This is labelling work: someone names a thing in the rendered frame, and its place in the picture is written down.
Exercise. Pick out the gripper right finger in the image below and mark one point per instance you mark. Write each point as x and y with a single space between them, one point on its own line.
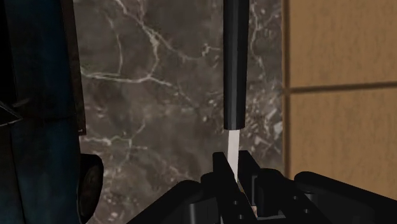
279 192

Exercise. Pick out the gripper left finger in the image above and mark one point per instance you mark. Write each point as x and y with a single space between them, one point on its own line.
223 186

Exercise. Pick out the light wooden cabinet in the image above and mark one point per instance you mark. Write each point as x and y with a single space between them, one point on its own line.
341 93

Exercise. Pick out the dark blue black appliance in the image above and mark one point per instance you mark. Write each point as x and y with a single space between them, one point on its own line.
43 124

